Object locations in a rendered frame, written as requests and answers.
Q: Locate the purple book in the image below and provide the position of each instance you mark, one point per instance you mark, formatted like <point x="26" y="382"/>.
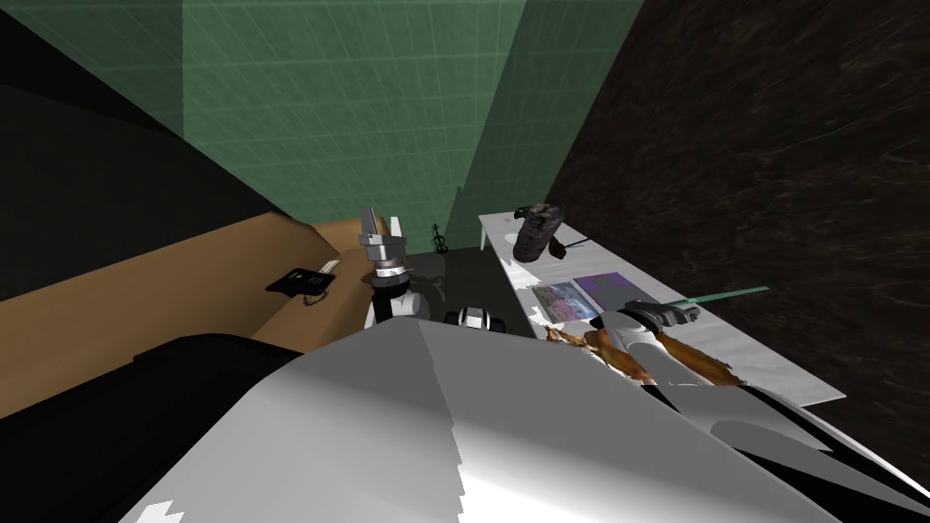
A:
<point x="607" y="289"/>

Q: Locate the colourful picture book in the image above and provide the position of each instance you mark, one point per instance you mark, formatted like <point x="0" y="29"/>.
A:
<point x="563" y="301"/>

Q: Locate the dark brown spoon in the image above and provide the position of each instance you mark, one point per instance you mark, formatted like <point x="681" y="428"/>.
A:
<point x="558" y="249"/>

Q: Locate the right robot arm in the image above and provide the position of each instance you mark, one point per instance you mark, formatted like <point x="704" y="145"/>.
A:
<point x="657" y="359"/>

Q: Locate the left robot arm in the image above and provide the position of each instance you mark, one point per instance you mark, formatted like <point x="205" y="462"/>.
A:
<point x="145" y="414"/>

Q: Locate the black telephone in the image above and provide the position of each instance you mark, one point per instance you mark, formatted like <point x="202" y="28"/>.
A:
<point x="298" y="282"/>

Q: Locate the dark grey rough cylinder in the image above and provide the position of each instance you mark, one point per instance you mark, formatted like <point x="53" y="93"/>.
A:
<point x="536" y="232"/>

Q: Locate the brown wooden desk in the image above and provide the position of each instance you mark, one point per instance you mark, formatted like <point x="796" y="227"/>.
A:
<point x="182" y="290"/>

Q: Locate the white table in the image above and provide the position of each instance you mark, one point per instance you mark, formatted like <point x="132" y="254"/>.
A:
<point x="734" y="345"/>

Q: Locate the green thin stick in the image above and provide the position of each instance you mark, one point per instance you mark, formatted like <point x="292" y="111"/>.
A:
<point x="726" y="294"/>

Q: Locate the small black violin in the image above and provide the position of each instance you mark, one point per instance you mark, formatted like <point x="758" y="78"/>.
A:
<point x="439" y="240"/>

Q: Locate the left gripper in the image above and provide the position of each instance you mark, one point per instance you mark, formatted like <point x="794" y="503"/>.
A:
<point x="383" y="250"/>

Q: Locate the orange brown ragged flat object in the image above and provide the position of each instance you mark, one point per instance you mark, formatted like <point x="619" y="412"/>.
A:
<point x="701" y="361"/>

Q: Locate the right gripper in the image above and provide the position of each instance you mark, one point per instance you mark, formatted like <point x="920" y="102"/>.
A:
<point x="672" y="314"/>

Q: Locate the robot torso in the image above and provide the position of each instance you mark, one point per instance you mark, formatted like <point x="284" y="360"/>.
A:
<point x="378" y="436"/>

